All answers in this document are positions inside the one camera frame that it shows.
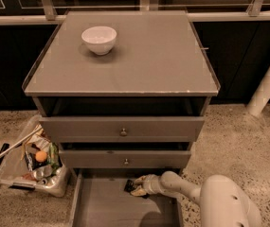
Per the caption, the green snack packet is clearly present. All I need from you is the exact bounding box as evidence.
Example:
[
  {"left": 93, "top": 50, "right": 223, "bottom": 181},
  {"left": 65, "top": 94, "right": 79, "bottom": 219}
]
[{"left": 47, "top": 143, "right": 60, "bottom": 170}]

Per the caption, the clear plastic bin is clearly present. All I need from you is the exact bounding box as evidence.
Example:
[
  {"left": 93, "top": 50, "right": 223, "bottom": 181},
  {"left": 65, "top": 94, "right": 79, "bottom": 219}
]
[{"left": 0, "top": 115, "right": 70, "bottom": 197}]

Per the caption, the grey drawer cabinet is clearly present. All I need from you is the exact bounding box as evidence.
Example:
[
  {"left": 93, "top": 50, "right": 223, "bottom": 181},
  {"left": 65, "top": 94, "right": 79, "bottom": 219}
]
[{"left": 21, "top": 10, "right": 221, "bottom": 227}]

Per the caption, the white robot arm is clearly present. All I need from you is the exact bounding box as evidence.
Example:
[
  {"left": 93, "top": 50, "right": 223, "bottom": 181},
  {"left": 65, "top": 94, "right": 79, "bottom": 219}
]
[{"left": 124, "top": 171, "right": 261, "bottom": 227}]

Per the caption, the silver can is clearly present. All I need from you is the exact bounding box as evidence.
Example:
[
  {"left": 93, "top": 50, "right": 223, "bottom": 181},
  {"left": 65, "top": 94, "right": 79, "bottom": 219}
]
[{"left": 33, "top": 165, "right": 52, "bottom": 181}]

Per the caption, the white diagonal pole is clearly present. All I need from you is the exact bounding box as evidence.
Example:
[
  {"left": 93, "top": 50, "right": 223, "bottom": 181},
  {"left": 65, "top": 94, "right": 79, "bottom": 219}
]
[{"left": 246, "top": 66, "right": 270, "bottom": 116}]

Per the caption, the metal railing frame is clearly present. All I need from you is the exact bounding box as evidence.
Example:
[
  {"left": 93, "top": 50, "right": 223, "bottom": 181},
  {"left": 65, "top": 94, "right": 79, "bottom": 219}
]
[{"left": 0, "top": 0, "right": 270, "bottom": 26}]

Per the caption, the white stick on bin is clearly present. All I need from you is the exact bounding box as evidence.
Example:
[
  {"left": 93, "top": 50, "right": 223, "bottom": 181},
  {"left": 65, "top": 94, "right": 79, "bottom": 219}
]
[{"left": 0, "top": 126, "right": 42, "bottom": 159}]

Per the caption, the orange ball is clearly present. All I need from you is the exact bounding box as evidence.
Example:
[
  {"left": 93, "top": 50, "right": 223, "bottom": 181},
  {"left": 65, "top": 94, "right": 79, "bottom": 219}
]
[{"left": 35, "top": 151, "right": 47, "bottom": 163}]

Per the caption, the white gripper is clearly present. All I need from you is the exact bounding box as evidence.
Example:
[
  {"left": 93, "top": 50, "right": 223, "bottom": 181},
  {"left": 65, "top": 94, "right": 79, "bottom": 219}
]
[{"left": 131, "top": 174, "right": 163, "bottom": 197}]

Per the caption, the white ceramic bowl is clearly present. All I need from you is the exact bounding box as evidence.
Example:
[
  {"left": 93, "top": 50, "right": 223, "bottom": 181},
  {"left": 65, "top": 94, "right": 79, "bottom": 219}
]
[{"left": 81, "top": 26, "right": 117, "bottom": 55}]

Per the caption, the grey drawer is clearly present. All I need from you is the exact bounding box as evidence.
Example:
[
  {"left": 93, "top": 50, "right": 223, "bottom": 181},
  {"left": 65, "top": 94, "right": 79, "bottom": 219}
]
[
  {"left": 40, "top": 116, "right": 205, "bottom": 143},
  {"left": 60, "top": 143, "right": 191, "bottom": 168},
  {"left": 69, "top": 168, "right": 183, "bottom": 227}
]

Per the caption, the black rxbar chocolate wrapper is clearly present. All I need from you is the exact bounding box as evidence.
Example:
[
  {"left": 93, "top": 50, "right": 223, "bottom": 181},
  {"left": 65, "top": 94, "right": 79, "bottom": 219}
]
[{"left": 124, "top": 180, "right": 137, "bottom": 193}]

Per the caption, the bottom grey drawer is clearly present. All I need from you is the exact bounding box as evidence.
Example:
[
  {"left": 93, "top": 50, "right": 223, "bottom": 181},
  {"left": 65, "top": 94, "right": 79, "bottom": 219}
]
[{"left": 69, "top": 168, "right": 183, "bottom": 227}]

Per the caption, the middle grey drawer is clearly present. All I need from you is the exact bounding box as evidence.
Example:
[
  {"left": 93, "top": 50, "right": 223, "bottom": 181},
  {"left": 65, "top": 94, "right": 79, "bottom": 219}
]
[{"left": 60, "top": 143, "right": 191, "bottom": 168}]

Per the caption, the top grey drawer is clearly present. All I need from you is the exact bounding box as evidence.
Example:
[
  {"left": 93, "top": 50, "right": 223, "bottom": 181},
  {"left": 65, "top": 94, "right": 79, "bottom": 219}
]
[{"left": 40, "top": 116, "right": 205, "bottom": 143}]

